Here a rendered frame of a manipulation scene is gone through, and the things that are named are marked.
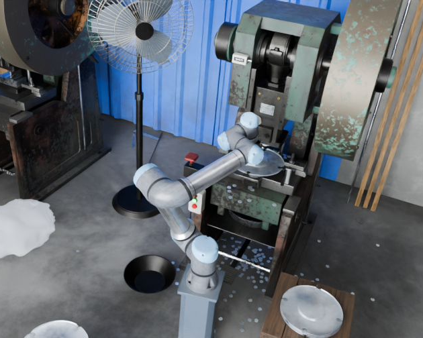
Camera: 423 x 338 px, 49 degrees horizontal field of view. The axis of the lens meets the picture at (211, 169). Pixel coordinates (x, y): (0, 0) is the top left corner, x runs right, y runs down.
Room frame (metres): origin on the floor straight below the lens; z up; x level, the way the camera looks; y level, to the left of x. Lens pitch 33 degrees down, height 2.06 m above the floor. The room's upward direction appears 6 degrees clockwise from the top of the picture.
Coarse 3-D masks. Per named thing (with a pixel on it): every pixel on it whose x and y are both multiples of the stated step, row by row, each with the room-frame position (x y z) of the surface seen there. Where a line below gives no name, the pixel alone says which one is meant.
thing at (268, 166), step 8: (264, 152) 2.16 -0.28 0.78; (272, 152) 2.17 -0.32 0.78; (264, 160) 2.07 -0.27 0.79; (272, 160) 2.08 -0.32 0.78; (280, 160) 2.09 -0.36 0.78; (240, 168) 1.98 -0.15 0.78; (248, 168) 1.98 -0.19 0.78; (256, 168) 1.99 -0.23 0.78; (264, 168) 2.00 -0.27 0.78; (272, 168) 2.00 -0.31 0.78; (280, 168) 2.01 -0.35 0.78
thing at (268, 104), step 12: (264, 84) 2.16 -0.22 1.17; (276, 84) 2.14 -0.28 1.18; (264, 96) 2.12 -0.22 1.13; (276, 96) 2.10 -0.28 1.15; (264, 108) 2.11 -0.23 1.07; (276, 108) 2.09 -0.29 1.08; (264, 120) 2.11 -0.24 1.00; (276, 120) 2.09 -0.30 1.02; (264, 132) 2.07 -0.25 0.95; (276, 132) 2.08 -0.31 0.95
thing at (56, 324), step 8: (40, 328) 1.27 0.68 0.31; (48, 328) 1.27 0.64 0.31; (56, 328) 1.28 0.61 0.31; (64, 328) 1.28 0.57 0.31; (72, 328) 1.28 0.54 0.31; (80, 328) 1.29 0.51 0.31; (40, 336) 1.23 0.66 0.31; (48, 336) 1.23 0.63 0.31; (56, 336) 1.24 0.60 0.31; (64, 336) 1.24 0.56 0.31; (72, 336) 1.24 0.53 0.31; (80, 336) 1.25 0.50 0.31
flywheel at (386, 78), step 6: (384, 60) 2.00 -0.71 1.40; (390, 60) 2.00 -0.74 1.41; (384, 66) 1.97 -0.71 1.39; (390, 66) 1.97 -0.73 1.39; (396, 66) 2.02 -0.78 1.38; (384, 72) 1.95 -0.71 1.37; (390, 72) 1.98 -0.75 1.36; (378, 78) 1.95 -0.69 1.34; (384, 78) 1.94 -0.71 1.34; (390, 78) 1.96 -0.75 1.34; (378, 84) 1.95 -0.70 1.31; (384, 84) 1.94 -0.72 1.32; (390, 84) 1.96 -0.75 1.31; (378, 90) 1.96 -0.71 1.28; (384, 90) 1.96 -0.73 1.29
